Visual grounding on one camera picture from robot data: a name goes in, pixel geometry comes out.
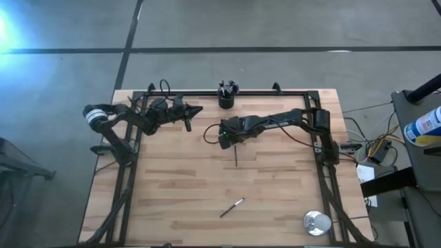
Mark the black metal table frame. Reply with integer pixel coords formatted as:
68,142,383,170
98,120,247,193
78,82,377,247

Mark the black power adapter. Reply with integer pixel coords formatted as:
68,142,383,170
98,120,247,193
368,143,393,165

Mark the black flat bar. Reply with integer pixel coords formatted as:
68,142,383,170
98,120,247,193
360,167,418,198

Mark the white blue spray can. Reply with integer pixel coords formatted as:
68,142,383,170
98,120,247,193
402,105,441,147

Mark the yellow cable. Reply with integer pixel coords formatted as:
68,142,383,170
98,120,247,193
367,134,400,158

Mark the shiny round silver object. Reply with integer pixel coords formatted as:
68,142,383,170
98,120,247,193
302,210,333,238

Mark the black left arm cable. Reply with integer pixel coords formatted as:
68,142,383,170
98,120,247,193
158,79,172,104

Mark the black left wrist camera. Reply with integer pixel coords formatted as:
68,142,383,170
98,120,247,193
150,97,169,110

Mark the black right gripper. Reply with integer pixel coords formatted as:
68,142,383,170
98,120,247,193
218,116,252,150

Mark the black pole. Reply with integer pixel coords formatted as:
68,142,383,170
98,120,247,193
405,73,441,105

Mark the white paper sheet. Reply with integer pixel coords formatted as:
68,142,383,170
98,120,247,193
356,164,379,208

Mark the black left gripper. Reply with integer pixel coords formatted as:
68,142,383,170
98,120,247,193
161,94,203,132

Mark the dark metal stand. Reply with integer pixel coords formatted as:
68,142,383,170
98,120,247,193
0,137,57,248

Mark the black mesh pen cup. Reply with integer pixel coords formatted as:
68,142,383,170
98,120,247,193
218,90,236,110

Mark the grey cart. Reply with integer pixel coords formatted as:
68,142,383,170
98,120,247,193
391,89,441,248

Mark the black cable bundle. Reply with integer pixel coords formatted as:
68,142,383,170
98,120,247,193
318,172,375,246
81,185,134,246

